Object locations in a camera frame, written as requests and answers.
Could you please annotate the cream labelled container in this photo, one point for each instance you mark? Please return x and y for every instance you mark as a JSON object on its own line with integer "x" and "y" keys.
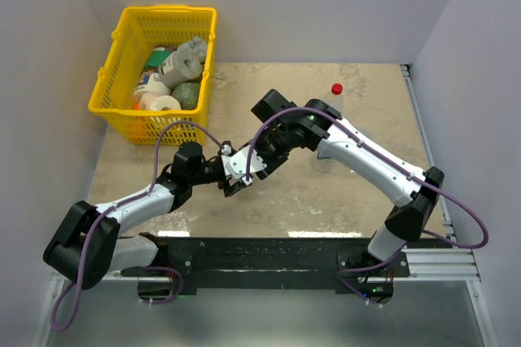
{"x": 149, "y": 82}

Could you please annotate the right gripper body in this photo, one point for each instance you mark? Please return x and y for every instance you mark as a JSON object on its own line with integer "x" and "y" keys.
{"x": 273, "y": 148}

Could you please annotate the white tape roll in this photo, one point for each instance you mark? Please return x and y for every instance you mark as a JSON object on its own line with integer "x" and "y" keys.
{"x": 158, "y": 103}

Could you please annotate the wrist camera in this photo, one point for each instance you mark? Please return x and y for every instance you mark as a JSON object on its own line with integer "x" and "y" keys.
{"x": 237, "y": 167}
{"x": 226, "y": 152}

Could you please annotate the green round fruit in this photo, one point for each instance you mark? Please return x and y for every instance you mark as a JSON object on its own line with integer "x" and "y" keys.
{"x": 187, "y": 94}

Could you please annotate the clear bottle with red ring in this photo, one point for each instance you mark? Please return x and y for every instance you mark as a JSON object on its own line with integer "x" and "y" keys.
{"x": 335, "y": 101}

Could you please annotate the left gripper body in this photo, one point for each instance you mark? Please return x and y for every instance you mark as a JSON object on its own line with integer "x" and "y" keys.
{"x": 227, "y": 187}

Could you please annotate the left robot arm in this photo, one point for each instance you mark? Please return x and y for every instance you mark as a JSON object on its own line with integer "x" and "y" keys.
{"x": 89, "y": 242}

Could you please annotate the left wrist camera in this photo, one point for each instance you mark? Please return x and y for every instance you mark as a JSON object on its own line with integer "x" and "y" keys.
{"x": 226, "y": 152}

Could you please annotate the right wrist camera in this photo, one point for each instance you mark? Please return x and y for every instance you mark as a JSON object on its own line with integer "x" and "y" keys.
{"x": 237, "y": 167}

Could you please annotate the green box in basket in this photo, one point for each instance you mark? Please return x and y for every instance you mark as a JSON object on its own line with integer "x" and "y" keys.
{"x": 157, "y": 57}

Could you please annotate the grey paper roll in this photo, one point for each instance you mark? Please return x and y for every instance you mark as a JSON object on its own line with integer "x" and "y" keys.
{"x": 184, "y": 64}

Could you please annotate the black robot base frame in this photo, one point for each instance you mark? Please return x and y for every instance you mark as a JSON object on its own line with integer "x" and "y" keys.
{"x": 337, "y": 264}

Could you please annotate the red bottle cap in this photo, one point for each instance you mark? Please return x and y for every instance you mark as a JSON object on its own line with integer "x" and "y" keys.
{"x": 337, "y": 89}

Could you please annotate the yellow plastic basket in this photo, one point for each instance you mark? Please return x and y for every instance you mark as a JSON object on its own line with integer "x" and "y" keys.
{"x": 139, "y": 30}

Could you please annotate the clear labelled bottle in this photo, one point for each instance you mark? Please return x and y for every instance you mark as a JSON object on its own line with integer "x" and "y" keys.
{"x": 322, "y": 162}

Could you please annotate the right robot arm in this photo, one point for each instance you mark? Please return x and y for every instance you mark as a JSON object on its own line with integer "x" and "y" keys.
{"x": 321, "y": 128}

